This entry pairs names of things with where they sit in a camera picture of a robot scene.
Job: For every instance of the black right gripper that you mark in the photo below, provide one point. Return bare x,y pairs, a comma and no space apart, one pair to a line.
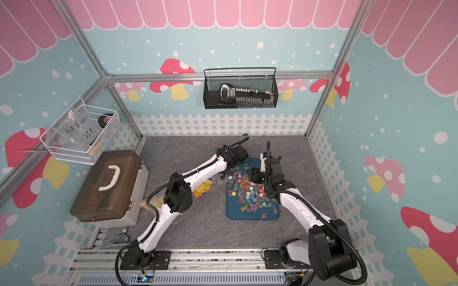
254,174

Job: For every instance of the pile of colourful candies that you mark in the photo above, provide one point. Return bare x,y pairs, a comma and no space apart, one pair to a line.
250,195

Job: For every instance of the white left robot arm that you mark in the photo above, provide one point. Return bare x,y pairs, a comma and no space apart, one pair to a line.
174,198

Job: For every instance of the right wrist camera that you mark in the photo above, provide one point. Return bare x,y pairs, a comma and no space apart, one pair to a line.
263,159

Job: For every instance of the black tape roll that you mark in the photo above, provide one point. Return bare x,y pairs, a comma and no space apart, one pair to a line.
104,119

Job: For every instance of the yellow duck ziploc bag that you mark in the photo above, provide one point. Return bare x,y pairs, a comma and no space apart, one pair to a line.
203,188

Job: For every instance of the clear ziploc bag with candies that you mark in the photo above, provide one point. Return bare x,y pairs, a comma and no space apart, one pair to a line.
156,201

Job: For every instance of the socket wrench set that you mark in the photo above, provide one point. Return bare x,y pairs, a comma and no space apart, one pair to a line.
246,98

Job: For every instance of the white wire basket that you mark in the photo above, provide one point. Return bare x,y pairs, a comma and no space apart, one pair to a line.
77,137

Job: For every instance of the brown toolbox with white handle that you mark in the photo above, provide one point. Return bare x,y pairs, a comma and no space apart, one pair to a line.
111,194

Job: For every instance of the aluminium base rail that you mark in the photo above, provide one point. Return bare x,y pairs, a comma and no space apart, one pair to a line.
186,267

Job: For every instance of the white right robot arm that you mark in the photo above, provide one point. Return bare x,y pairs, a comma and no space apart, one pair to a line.
329,250

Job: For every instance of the teal plastic tray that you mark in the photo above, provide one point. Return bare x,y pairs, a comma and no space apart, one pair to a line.
236,211

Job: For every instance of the black wire mesh basket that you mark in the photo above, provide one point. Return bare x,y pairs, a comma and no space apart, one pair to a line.
260,78

